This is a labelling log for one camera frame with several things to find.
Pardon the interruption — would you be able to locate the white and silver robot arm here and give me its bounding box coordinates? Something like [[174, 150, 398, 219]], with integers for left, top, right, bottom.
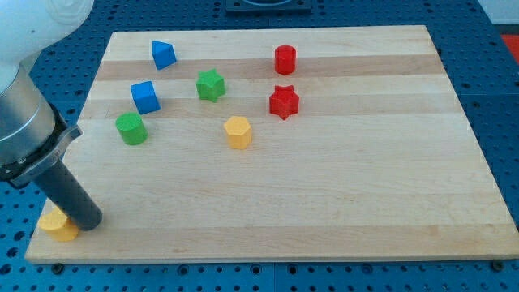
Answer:
[[1, 0, 94, 188]]

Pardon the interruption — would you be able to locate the light wooden board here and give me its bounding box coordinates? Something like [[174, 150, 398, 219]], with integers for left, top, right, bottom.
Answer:
[[26, 25, 518, 264]]

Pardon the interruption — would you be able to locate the blue cube block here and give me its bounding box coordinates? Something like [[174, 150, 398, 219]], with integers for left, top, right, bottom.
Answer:
[[130, 81, 161, 114]]

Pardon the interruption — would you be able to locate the yellow hexagon block centre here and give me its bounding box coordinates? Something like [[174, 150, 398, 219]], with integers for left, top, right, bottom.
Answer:
[[224, 116, 252, 149]]

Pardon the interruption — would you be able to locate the red star block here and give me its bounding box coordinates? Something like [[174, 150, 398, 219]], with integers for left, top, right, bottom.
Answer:
[[269, 85, 300, 120]]

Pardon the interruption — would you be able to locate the green star block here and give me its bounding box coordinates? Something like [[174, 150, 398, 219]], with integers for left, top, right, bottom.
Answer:
[[195, 68, 226, 103]]

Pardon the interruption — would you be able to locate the red cylinder block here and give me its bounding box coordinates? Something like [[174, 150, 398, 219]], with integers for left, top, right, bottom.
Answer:
[[274, 45, 297, 75]]

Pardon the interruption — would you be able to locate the green cylinder block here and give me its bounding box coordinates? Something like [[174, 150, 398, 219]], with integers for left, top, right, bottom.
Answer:
[[115, 112, 148, 145]]

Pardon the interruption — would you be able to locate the blue triangular prism block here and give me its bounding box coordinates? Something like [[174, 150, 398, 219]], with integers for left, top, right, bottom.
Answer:
[[152, 41, 177, 70]]

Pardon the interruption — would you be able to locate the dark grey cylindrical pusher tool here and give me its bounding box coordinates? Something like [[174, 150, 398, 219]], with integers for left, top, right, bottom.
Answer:
[[34, 161, 103, 231]]

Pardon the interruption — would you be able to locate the yellow hexagon block corner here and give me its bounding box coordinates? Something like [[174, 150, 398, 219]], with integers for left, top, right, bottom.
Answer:
[[38, 207, 79, 242]]

